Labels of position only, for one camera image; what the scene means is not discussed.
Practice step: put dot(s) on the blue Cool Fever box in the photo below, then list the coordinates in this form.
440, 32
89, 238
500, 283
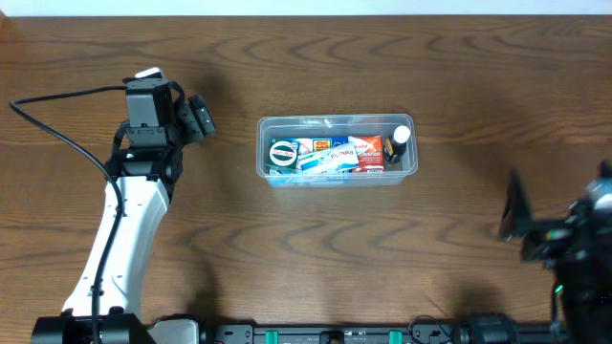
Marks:
306, 146

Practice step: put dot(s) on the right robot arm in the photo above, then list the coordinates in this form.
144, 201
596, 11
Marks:
581, 295

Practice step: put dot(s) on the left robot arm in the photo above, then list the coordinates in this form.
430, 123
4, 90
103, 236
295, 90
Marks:
144, 166

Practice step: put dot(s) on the green Zam-Buk ointment box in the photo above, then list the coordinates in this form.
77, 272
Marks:
282, 154

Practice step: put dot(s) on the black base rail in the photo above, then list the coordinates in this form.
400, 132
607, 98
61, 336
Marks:
423, 329

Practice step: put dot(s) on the red Panadol box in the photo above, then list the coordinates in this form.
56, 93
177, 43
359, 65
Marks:
370, 154

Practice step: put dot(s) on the clear plastic container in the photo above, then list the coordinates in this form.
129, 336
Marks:
381, 125

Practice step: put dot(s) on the white Panadol box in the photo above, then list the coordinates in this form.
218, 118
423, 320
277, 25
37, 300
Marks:
330, 161

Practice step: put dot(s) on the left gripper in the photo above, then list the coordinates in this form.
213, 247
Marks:
199, 118

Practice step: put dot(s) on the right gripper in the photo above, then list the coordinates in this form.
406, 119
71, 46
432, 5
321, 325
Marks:
534, 237

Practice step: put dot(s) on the dark bottle white cap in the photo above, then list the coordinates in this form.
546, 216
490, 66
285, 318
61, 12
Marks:
395, 145

